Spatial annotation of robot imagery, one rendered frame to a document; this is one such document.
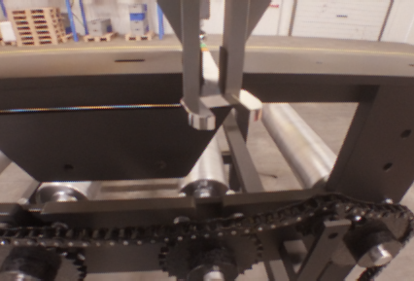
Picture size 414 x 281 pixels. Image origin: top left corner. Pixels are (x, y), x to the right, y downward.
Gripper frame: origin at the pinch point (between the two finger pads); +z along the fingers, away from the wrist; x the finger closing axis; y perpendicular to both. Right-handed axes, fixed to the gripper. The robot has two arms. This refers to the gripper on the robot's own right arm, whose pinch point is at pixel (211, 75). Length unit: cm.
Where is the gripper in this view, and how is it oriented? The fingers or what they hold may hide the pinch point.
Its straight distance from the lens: 17.9
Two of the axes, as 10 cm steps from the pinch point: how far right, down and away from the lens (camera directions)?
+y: 1.0, 5.4, -8.3
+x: 10.0, -0.3, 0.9
